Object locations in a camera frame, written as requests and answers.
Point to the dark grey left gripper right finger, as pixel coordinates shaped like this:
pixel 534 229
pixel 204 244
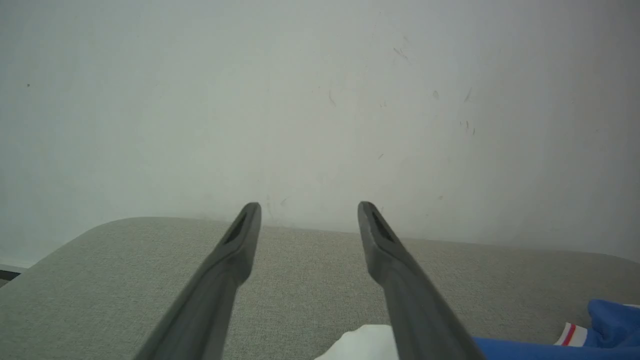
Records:
pixel 415 310

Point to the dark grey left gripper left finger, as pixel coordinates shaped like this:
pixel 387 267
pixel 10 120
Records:
pixel 220 300

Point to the blue polo shirt white collar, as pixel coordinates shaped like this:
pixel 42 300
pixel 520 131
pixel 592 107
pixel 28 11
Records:
pixel 615 320

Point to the wall baseboard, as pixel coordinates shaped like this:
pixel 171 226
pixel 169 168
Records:
pixel 10 272

